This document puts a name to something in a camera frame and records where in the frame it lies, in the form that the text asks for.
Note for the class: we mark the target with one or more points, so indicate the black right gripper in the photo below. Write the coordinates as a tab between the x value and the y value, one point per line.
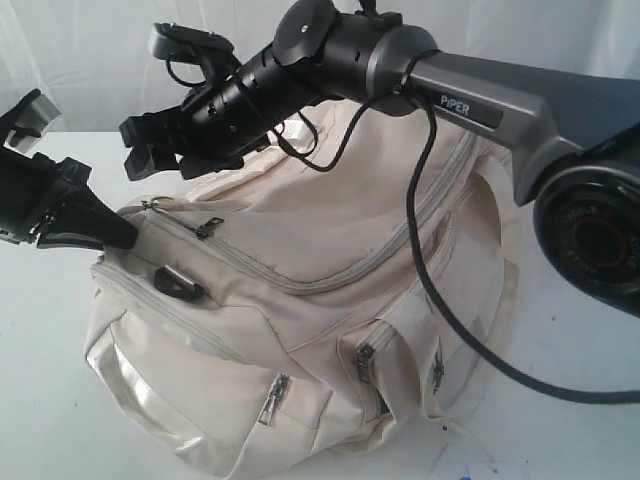
212	131

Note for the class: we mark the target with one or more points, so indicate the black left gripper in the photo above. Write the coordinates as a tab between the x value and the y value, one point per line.
31	187

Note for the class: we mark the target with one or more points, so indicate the cream white duffel bag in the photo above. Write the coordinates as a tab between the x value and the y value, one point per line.
300	325

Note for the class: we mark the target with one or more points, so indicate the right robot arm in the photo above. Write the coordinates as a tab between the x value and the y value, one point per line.
574	139

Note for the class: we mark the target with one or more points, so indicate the paper label with blue print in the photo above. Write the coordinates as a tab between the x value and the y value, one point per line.
457	463

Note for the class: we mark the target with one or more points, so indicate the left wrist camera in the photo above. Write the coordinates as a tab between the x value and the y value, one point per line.
27	122

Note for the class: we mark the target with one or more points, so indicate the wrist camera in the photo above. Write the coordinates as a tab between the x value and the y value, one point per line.
27	122
169	41

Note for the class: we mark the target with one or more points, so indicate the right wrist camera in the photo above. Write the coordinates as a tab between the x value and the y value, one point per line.
169	41

